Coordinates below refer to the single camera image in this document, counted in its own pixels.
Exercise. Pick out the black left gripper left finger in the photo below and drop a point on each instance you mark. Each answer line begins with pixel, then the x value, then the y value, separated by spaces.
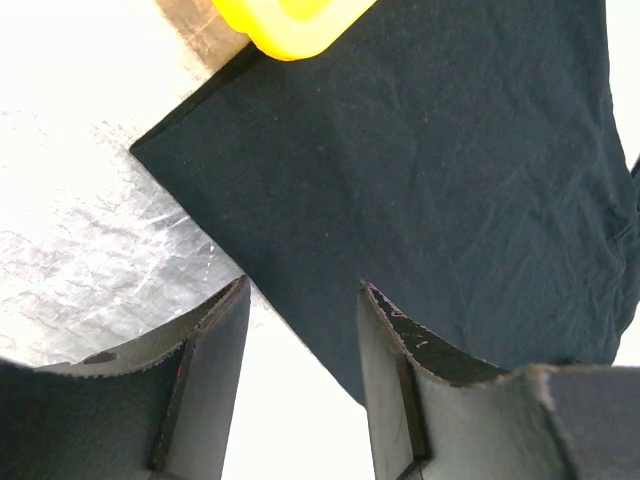
pixel 156 407

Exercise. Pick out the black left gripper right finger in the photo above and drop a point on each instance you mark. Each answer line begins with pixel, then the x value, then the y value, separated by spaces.
pixel 436 412

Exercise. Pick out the black t-shirt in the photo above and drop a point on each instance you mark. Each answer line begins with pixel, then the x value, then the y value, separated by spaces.
pixel 461 156

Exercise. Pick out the yellow plastic tray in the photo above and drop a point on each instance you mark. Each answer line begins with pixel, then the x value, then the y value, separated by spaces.
pixel 292 30

